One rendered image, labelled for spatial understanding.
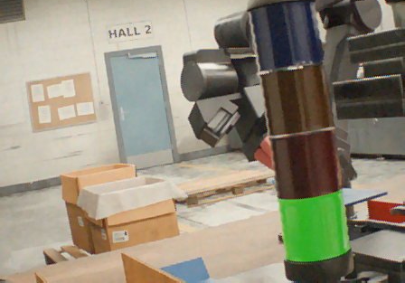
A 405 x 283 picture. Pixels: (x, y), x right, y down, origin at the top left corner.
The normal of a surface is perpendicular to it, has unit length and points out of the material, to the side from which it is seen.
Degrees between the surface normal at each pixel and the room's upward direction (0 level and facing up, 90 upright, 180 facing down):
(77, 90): 90
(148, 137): 90
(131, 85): 90
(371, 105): 90
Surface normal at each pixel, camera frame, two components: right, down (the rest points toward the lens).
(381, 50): -0.90, 0.16
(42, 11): 0.37, -0.01
